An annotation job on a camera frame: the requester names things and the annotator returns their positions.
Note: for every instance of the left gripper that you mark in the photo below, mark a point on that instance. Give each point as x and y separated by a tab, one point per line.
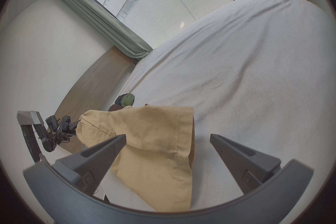
70	129

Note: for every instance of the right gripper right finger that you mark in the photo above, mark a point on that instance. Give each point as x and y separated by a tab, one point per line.
246	165

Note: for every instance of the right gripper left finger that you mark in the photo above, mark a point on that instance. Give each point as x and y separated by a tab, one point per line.
91	165

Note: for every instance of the tan shorts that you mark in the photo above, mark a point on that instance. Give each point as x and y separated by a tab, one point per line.
157	139

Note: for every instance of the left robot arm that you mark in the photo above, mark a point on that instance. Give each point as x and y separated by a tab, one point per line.
48	143

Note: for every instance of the bed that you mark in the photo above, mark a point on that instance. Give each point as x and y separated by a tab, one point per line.
236	73

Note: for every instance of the brown garment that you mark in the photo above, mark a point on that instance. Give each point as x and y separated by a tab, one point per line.
115	107

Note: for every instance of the green garment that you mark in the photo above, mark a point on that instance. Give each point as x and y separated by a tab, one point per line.
128	99

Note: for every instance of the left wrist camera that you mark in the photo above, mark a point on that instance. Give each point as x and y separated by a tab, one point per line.
66	119

